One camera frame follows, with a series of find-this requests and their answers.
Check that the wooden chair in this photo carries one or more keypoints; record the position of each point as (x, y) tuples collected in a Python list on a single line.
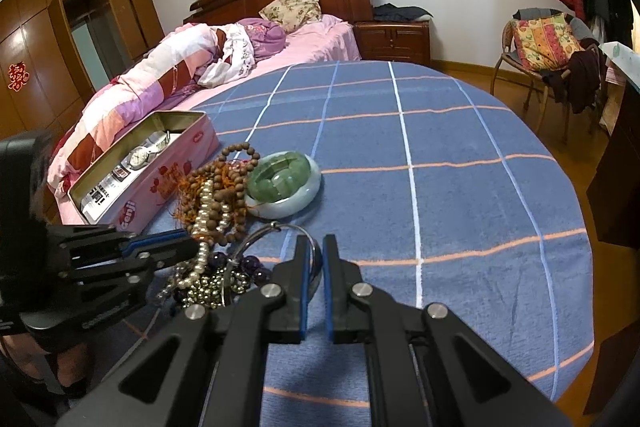
[(530, 77)]

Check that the pink tin box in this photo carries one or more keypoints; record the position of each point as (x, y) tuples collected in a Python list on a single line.
[(165, 172)]

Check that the pink patchwork quilt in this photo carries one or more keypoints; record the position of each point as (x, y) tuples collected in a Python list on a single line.
[(150, 77)]

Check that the colourful patchwork cushion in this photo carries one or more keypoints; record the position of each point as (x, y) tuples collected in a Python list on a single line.
[(542, 39)]

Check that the white green paper bag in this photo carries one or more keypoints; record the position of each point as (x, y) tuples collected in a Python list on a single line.
[(622, 62)]

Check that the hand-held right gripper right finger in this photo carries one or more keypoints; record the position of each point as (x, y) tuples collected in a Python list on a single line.
[(328, 292)]

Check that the purple blanket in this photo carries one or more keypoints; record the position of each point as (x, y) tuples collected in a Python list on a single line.
[(265, 34)]

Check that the dark folded clothes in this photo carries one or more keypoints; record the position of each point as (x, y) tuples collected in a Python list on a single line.
[(400, 13)]

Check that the dark wooden cabinet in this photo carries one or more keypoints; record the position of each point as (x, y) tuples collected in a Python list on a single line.
[(617, 167)]

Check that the wooden nightstand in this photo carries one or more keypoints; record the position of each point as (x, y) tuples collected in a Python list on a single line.
[(392, 42)]

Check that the dark garment on chair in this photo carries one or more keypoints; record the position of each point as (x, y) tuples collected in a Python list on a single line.
[(582, 77)]

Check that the thin silver bangle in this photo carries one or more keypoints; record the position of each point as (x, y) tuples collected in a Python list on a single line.
[(265, 232)]

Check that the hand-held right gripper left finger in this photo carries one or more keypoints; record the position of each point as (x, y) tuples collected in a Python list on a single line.
[(302, 292)]

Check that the silver wristwatch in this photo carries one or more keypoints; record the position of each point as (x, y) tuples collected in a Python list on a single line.
[(139, 157)]

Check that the white printed booklet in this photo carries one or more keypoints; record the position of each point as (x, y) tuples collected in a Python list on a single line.
[(100, 196)]

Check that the red paper decoration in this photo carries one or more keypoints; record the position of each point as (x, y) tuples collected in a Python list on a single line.
[(17, 76)]

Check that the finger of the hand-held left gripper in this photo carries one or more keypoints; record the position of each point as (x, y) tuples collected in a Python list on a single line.
[(150, 241), (115, 287)]

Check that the pale jade bangle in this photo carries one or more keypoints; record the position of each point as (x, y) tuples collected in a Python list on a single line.
[(300, 202)]

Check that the floral pillow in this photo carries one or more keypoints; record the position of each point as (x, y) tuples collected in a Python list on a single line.
[(292, 7)]

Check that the brown wooden wardrobe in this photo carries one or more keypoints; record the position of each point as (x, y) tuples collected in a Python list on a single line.
[(45, 42)]

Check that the wooden bed with pink sheet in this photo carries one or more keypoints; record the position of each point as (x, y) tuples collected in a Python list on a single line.
[(315, 42)]

